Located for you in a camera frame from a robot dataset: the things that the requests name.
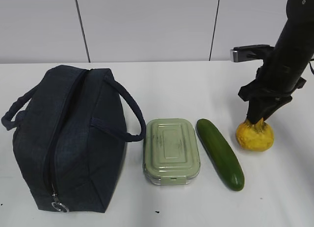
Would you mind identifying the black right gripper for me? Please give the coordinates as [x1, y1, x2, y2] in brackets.
[238, 65, 306, 125]

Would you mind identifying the silver zipper pull ring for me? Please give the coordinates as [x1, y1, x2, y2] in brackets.
[51, 191, 69, 213]

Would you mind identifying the dark blue lunch bag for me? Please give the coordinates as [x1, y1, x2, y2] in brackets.
[1, 65, 146, 213]

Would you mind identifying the green cucumber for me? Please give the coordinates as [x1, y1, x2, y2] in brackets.
[196, 119, 245, 191]

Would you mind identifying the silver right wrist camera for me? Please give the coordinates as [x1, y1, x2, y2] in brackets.
[230, 44, 274, 63]

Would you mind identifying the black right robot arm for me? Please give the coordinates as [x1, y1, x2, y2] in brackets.
[231, 0, 314, 124]

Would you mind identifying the green lidded lunch box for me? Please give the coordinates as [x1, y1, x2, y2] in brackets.
[143, 118, 201, 185]

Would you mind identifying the yellow squash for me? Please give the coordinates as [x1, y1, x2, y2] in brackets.
[235, 118, 274, 152]

